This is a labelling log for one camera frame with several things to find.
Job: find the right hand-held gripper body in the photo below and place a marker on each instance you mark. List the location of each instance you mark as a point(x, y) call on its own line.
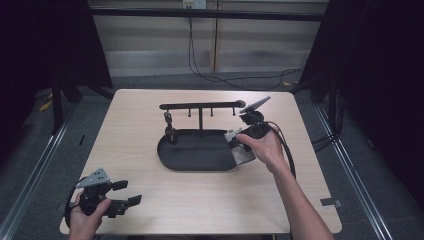
point(256, 128)

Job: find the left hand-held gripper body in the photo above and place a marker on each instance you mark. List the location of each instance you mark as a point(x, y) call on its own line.
point(91, 196)

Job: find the grey patterned key pouch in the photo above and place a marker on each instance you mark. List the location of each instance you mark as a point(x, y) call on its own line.
point(241, 158)

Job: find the black key stand with tray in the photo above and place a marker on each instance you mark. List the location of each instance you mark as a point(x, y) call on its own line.
point(196, 151)

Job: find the person's right hand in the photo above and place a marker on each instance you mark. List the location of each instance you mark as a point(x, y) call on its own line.
point(266, 150)

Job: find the person's left hand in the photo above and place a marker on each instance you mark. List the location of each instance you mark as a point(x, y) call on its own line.
point(83, 225)

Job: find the black stand leg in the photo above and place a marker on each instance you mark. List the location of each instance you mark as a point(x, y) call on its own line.
point(57, 106)

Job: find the yellow tape strip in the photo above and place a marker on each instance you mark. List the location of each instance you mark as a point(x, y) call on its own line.
point(46, 105)

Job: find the grey tape piece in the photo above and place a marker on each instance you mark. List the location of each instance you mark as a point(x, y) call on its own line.
point(330, 202)

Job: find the black curtain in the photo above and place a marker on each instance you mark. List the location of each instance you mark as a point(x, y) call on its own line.
point(43, 46)
point(376, 66)

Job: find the metal floor rail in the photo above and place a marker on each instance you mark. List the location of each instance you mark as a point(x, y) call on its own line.
point(353, 173)
point(33, 173)

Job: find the black horizontal frame bar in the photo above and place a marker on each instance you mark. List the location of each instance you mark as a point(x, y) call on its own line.
point(206, 14)

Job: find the white wall outlet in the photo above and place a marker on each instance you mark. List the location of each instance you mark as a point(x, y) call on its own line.
point(194, 3)

